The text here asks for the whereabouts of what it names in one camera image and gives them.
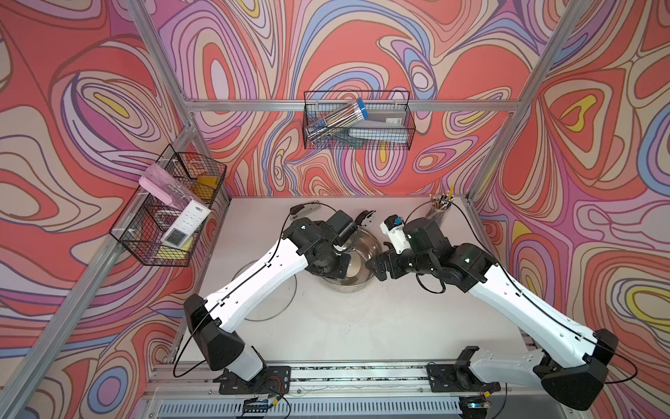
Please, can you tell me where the white calculator device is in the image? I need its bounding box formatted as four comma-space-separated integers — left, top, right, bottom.
162, 200, 211, 248

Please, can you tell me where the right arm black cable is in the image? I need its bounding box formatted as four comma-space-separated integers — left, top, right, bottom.
402, 198, 639, 386

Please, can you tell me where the black wire basket wall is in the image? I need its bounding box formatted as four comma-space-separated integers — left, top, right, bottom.
110, 146, 227, 267
302, 89, 416, 150

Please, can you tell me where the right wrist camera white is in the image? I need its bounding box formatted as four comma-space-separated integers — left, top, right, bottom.
380, 215, 411, 254

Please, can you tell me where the grey black stapler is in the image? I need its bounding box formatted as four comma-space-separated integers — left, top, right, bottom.
290, 201, 321, 219

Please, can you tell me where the yellow notepad in basket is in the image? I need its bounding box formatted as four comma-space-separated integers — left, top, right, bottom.
155, 241, 192, 261

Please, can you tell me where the black wire basket back wall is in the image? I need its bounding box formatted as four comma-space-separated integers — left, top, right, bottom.
302, 89, 416, 150

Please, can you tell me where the stainless steel pot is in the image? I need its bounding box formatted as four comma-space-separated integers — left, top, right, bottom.
321, 228, 381, 293

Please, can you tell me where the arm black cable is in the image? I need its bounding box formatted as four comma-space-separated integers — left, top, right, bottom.
402, 198, 639, 386
172, 201, 338, 379

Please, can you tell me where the clear tube blue cap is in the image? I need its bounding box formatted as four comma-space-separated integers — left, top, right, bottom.
305, 99, 368, 145

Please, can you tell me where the pen cup with pencils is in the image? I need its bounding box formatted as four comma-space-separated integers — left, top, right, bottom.
426, 187, 455, 226

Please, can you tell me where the glass pot lid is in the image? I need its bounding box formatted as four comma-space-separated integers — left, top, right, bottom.
244, 275, 298, 322

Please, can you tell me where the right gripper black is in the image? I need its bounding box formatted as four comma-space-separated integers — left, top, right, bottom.
365, 247, 436, 282

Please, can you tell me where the yellow sponge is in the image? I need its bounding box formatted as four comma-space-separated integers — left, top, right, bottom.
192, 176, 219, 203

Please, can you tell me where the grey box in basket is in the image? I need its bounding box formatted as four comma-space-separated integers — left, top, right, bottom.
348, 109, 408, 143

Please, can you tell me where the pink case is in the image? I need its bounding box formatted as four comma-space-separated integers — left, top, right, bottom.
139, 163, 191, 210

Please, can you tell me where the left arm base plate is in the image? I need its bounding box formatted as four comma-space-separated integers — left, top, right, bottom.
214, 366, 291, 396

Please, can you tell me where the aluminium rail front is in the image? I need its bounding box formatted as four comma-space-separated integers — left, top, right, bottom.
132, 361, 587, 418

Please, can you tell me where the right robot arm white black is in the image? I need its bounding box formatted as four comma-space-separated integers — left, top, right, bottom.
366, 215, 619, 411

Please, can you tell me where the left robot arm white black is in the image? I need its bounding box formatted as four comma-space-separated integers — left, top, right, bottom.
183, 211, 357, 382

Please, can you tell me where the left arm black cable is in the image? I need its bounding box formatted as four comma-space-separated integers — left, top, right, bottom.
172, 201, 338, 379

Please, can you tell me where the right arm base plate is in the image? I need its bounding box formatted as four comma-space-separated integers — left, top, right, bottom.
426, 346, 501, 394

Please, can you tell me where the black wire basket left wall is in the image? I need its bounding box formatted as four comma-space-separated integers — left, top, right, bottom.
110, 146, 227, 267

